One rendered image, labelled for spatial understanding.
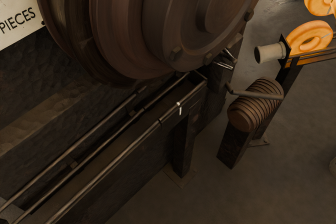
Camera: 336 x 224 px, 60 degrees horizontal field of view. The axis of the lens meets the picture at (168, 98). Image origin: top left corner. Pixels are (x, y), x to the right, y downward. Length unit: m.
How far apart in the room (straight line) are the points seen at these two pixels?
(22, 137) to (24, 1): 0.28
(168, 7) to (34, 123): 0.41
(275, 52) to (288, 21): 1.28
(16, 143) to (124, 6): 0.39
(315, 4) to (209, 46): 0.49
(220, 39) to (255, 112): 0.55
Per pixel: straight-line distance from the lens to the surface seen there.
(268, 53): 1.05
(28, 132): 0.67
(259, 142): 1.63
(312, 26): 1.05
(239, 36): 0.91
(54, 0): 0.44
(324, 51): 1.14
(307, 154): 1.70
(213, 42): 0.57
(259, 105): 1.10
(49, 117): 0.68
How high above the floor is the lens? 1.41
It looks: 56 degrees down
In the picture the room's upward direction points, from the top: straight up
